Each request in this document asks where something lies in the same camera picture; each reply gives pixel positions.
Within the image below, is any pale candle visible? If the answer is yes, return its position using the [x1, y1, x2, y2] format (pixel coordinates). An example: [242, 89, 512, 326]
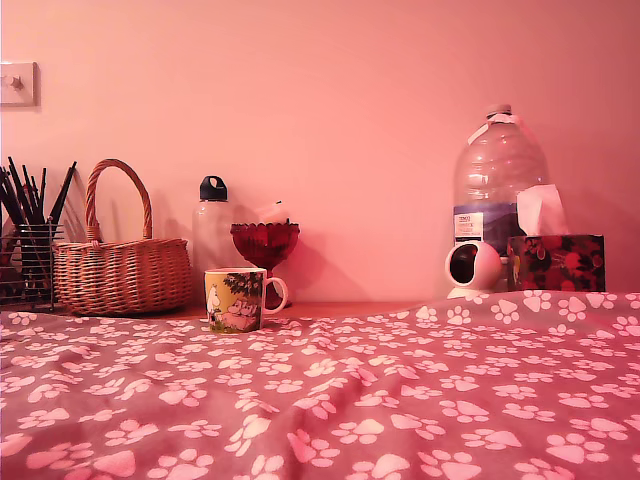
[254, 199, 292, 226]

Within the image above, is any red glass goblet bowl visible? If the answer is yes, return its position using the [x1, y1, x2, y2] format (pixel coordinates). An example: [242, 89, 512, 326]
[229, 222, 302, 310]

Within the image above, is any cartoon print mug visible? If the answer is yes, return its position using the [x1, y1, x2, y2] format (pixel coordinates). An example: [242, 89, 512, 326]
[203, 267, 290, 335]

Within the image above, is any pale flask with black cap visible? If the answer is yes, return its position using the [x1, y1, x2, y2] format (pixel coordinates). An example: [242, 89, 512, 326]
[192, 174, 237, 302]

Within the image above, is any paw-print cloth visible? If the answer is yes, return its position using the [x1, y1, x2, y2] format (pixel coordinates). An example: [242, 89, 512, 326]
[0, 288, 640, 480]

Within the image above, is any large clear plastic water bottle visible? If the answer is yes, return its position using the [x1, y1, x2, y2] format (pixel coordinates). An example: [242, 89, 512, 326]
[452, 103, 550, 259]

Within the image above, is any white tissue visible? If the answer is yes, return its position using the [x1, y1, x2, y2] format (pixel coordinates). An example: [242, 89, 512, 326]
[516, 183, 569, 236]

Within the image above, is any floral tissue box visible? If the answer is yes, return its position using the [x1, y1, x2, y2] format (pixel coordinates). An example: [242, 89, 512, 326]
[506, 232, 607, 293]

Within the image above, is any small white round camera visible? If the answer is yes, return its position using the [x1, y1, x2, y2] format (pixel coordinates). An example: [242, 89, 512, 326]
[444, 240, 503, 300]

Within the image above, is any wicker basket with handle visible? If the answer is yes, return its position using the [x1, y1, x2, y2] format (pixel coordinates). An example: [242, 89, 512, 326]
[52, 158, 194, 317]

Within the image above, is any metal wire utensil rack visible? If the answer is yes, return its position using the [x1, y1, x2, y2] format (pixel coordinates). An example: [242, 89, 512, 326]
[0, 214, 66, 314]

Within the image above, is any wall switch plate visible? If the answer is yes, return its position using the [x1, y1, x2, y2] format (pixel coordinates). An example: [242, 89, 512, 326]
[0, 61, 40, 107]

